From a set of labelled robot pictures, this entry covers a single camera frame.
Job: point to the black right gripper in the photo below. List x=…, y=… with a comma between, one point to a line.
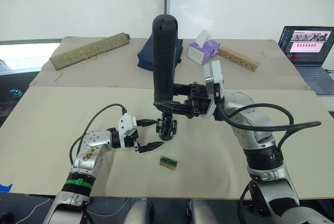
x=198, y=101

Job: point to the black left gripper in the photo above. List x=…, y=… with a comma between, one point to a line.
x=133, y=140

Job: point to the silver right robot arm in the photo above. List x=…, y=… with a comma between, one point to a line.
x=257, y=135

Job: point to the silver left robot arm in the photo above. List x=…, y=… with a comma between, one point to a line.
x=87, y=153

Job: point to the small green tan finger piece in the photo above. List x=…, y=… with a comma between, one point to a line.
x=169, y=162

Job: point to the blue tape piece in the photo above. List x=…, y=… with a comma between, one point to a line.
x=5, y=188

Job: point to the folded dark blue cloth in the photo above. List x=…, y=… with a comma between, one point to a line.
x=146, y=54

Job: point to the purple white tissue box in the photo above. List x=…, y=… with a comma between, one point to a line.
x=204, y=50

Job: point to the wooden strip with holes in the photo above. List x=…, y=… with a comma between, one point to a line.
x=240, y=59

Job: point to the beige cardboard sheet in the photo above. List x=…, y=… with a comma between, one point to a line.
x=104, y=75
x=65, y=135

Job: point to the dark rounded silver shape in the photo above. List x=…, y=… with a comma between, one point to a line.
x=202, y=212
x=139, y=212

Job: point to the olive patterned rolled mat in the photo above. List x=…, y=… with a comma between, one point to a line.
x=88, y=51

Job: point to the open laptop computer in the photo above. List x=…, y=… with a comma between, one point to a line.
x=308, y=49

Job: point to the small teal object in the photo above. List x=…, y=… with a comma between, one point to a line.
x=15, y=92

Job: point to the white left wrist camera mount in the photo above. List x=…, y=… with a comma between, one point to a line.
x=125, y=123

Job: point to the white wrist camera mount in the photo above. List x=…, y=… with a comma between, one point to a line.
x=125, y=123
x=214, y=76

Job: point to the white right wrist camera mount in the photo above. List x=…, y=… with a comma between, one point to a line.
x=214, y=76

